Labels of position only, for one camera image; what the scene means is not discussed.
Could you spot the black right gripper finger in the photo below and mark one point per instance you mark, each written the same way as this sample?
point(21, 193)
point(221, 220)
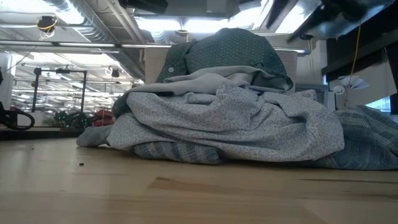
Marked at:
point(280, 11)

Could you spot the blue plaid shirt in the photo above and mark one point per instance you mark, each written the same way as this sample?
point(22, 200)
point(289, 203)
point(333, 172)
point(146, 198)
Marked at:
point(367, 137)

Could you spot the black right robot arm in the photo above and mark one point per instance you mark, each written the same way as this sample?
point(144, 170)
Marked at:
point(342, 9)

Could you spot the teal dotted shirt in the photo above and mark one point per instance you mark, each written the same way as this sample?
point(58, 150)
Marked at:
point(230, 49)

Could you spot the light grey patterned shirt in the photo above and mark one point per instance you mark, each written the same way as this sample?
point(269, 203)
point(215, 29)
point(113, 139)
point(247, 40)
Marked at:
point(233, 124)

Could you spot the black computer tower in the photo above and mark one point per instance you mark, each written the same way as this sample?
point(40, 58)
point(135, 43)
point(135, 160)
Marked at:
point(394, 81)

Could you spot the white plastic bin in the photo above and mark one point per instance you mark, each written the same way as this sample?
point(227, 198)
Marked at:
point(154, 65)

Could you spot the long ceiling light bar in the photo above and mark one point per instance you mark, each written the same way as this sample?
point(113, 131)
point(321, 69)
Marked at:
point(87, 45)

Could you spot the red storage boxes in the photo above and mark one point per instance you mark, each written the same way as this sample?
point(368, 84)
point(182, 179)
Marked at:
point(104, 116)

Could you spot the grey sock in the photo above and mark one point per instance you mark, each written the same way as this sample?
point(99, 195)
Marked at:
point(93, 137)

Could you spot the background robot with green lights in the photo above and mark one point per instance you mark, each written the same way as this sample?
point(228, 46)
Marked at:
point(73, 119)

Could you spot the grey side desk black frame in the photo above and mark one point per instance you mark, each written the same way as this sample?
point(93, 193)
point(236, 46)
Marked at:
point(373, 53)

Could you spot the silver ventilation duct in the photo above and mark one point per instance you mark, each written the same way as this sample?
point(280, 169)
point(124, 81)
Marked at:
point(93, 31)

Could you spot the black background rig frame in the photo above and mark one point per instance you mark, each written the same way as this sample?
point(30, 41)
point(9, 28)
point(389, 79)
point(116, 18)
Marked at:
point(36, 90)

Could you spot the black metal table frame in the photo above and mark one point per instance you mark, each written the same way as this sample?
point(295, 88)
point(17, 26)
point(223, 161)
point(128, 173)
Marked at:
point(37, 133)

